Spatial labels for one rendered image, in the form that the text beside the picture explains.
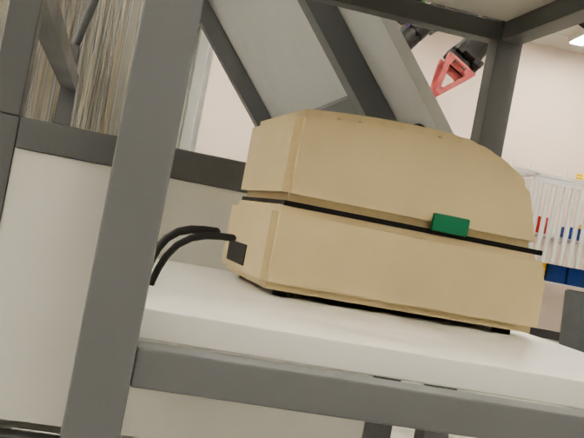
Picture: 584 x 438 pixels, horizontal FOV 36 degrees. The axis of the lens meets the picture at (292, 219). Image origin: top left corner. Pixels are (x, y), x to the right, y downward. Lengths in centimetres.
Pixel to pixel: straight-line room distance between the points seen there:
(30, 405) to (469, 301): 59
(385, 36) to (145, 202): 77
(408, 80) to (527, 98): 950
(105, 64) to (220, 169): 157
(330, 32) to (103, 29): 144
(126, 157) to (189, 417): 72
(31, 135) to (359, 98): 49
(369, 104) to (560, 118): 952
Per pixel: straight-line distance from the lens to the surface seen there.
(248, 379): 57
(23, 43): 120
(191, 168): 118
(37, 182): 118
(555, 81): 1089
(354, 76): 138
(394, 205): 89
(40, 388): 121
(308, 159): 86
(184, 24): 56
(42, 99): 274
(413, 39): 220
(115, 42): 271
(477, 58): 182
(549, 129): 1081
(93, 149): 118
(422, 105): 127
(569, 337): 887
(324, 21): 138
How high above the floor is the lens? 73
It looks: level
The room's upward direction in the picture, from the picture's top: 11 degrees clockwise
